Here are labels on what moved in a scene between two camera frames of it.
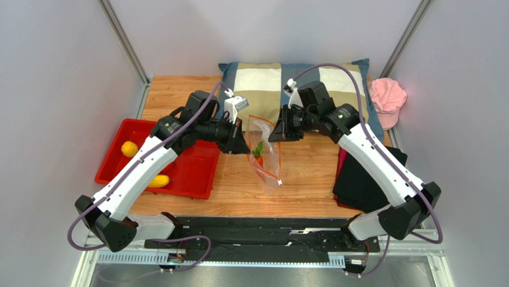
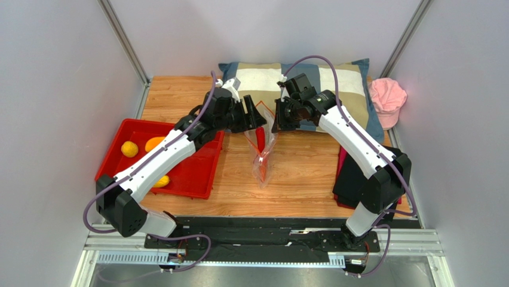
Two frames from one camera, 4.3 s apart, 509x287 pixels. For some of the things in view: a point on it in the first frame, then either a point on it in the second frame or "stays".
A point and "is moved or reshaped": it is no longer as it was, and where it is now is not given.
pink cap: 388,97 stays
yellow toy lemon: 160,180 stays
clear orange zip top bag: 264,153 is moved or reshaped
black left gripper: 236,144 → 250,121
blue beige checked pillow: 263,85 stays
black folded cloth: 355,187 stays
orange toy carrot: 257,153 → 263,169
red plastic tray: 192,173 stays
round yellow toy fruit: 129,149 stays
